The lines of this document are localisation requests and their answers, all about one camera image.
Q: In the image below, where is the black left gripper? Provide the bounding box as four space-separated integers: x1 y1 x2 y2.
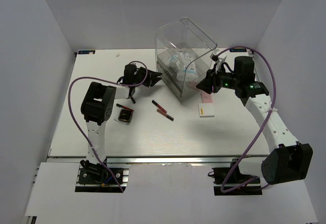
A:
132 66 162 88

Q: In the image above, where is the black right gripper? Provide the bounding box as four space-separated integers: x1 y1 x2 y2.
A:
196 63 240 94

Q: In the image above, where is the red lip gloss black cap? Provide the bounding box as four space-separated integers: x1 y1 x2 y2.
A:
152 100 167 114

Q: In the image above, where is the clear packet blue label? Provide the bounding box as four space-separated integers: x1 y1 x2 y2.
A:
168 51 198 81

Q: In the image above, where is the red lip gloss tube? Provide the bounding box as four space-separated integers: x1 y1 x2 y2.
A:
156 109 174 121

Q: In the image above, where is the clear acrylic makeup organizer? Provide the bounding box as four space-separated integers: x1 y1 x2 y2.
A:
155 17 218 103

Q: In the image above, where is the short red lip pencil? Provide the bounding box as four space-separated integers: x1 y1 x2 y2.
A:
116 103 130 109

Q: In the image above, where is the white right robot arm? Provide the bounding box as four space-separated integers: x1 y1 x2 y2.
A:
196 56 313 185

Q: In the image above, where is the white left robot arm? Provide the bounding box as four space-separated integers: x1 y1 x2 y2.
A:
81 64 162 165

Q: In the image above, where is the pink makeup box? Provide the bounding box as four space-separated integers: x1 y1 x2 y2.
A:
201 92 213 103

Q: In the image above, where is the white box yellow label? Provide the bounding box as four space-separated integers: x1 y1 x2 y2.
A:
198 103 215 118

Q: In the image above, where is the blue table label right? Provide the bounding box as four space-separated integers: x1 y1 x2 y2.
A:
229 47 247 52

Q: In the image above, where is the blue table label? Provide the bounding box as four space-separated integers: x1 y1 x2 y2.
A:
77 50 95 55
229 47 247 52

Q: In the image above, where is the black square compact case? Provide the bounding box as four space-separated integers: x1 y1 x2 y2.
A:
118 109 133 124

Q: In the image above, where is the blue table label left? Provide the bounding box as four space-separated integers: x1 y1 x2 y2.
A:
77 50 95 55

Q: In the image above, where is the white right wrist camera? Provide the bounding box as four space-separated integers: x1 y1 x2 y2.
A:
210 49 227 73

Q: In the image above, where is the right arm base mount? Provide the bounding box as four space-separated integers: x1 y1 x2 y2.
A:
207 167 262 196

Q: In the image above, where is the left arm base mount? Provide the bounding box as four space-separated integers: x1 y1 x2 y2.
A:
75 160 129 193

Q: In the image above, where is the aluminium table edge rail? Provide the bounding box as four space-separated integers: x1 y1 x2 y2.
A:
45 155 268 166

